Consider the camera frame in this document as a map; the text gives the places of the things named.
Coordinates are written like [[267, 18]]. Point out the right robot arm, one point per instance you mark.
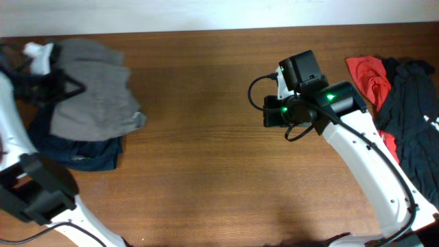
[[339, 114]]

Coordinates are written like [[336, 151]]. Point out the dark navy folded garment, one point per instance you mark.
[[88, 156]]

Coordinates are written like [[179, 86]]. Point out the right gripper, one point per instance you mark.
[[271, 119]]

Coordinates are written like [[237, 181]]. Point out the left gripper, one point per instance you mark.
[[58, 79]]

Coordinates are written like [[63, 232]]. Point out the black garment with white print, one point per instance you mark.
[[410, 115]]

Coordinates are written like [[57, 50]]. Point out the grey shorts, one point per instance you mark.
[[107, 109]]

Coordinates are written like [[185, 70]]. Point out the red garment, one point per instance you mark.
[[370, 77]]

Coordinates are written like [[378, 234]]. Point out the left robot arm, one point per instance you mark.
[[33, 188]]

